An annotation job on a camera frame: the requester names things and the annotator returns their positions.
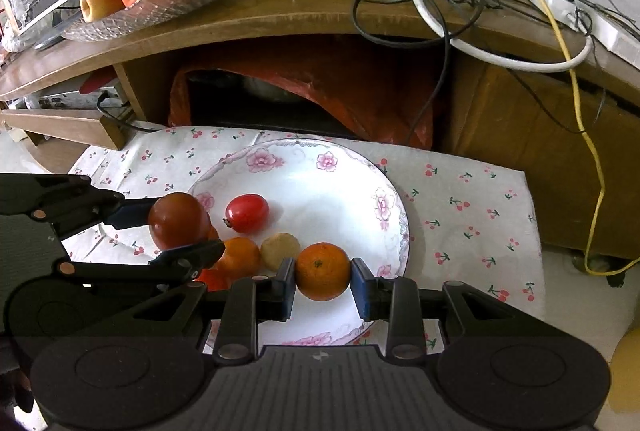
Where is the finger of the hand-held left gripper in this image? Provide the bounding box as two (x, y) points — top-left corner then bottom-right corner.
(0, 174), (158, 242)
(56, 241), (226, 285)

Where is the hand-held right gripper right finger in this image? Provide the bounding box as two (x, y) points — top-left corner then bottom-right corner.
(350, 257), (551, 360)

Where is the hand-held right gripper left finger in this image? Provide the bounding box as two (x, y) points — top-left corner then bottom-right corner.
(107, 257), (297, 362)

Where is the small round red tomato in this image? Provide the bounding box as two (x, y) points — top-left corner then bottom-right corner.
(192, 268), (232, 292)

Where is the brown kiwi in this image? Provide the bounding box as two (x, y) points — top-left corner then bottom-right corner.
(261, 233), (301, 272)

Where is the large dark red tomato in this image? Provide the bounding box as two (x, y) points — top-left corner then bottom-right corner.
(148, 192), (212, 251)

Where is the oval red tomato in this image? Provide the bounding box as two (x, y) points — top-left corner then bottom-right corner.
(223, 194), (271, 233)

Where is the white floral plate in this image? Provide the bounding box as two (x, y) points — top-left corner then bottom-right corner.
(187, 138), (412, 347)

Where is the cherry print tablecloth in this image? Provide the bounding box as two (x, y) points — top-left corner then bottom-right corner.
(62, 126), (547, 354)

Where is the silver set-top box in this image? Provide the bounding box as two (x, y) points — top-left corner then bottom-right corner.
(25, 86), (121, 110)

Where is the wooden cabinet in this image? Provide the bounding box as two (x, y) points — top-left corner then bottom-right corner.
(0, 0), (640, 262)

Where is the yellow bin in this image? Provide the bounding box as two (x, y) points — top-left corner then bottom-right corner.
(612, 333), (640, 417)

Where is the white power strip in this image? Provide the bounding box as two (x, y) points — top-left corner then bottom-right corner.
(522, 0), (640, 67)

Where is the black cable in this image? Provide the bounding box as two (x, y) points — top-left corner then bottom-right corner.
(350, 0), (501, 147)

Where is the thick white cable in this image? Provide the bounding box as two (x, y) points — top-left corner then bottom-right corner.
(407, 0), (594, 73)

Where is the yellow cable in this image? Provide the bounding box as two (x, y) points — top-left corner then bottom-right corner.
(307, 0), (640, 276)

